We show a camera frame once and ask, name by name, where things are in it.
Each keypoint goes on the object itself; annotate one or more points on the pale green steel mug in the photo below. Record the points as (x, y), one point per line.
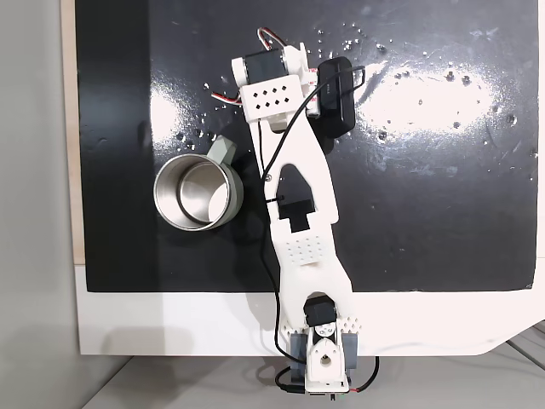
(230, 187)

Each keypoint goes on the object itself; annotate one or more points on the light wooden board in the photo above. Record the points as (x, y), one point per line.
(68, 128)

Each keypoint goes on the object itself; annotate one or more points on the grey table clamp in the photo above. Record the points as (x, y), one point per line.
(351, 351)
(298, 351)

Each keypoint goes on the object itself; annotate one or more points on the black table mat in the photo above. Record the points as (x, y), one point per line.
(127, 85)

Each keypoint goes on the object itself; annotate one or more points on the black webcam with clip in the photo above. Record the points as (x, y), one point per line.
(338, 102)

